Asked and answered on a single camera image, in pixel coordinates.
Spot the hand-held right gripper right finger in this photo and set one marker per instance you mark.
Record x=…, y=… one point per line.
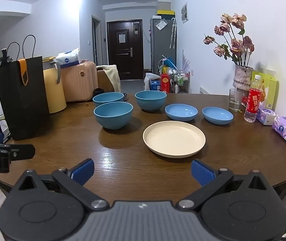
x=201, y=172

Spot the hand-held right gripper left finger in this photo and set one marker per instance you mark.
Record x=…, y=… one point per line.
x=84, y=170

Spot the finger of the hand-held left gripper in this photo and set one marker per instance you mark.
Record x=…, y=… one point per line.
x=24, y=152

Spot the cream round plate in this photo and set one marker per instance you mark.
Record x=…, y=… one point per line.
x=174, y=139

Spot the small blue plate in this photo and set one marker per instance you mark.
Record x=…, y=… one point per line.
x=181, y=113
x=217, y=116

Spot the blue bowl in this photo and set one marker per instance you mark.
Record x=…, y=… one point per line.
x=107, y=98
x=112, y=116
x=151, y=101

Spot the black paper bag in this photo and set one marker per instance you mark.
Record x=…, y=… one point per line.
x=22, y=100

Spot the yellow lidded bucket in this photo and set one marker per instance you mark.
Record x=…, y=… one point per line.
x=54, y=90

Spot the clear drinking glass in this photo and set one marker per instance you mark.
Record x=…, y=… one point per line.
x=235, y=100

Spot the black cup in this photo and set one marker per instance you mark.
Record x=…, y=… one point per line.
x=98, y=92

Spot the white printed board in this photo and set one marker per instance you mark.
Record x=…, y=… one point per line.
x=204, y=90

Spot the pink suitcase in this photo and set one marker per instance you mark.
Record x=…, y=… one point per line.
x=79, y=82

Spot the red label plastic bottle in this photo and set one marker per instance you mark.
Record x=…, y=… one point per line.
x=253, y=100

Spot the brown chair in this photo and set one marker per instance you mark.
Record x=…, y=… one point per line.
x=104, y=82

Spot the metal storage rack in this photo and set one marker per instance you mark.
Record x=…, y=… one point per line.
x=181, y=81

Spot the red box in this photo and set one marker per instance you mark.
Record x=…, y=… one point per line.
x=165, y=83

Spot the black tripod head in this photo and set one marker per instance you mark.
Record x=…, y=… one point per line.
x=5, y=57

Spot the blue box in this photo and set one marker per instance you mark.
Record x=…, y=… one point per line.
x=155, y=85

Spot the pink textured vase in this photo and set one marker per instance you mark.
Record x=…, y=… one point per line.
x=243, y=79

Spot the white blue tissue pack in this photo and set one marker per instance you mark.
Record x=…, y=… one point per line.
x=67, y=57

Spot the green yellow paper box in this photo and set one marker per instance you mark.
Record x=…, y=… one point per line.
x=269, y=90

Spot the white plastic bag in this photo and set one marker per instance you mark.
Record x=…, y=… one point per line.
x=149, y=76

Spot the colourful plastic bundle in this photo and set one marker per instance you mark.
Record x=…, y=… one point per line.
x=166, y=64

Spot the grey interior door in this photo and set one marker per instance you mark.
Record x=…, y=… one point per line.
x=96, y=42

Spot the dark brown door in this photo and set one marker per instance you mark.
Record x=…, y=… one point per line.
x=125, y=45

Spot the grey refrigerator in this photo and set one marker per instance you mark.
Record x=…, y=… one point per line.
x=161, y=45

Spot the folded grey umbrella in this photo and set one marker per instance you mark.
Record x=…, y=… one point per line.
x=173, y=34

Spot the yellow black box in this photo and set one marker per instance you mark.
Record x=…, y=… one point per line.
x=166, y=13

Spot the purple wall sticker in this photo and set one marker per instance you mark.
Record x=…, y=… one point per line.
x=186, y=61

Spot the white wall panel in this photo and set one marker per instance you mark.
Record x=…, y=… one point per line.
x=184, y=12

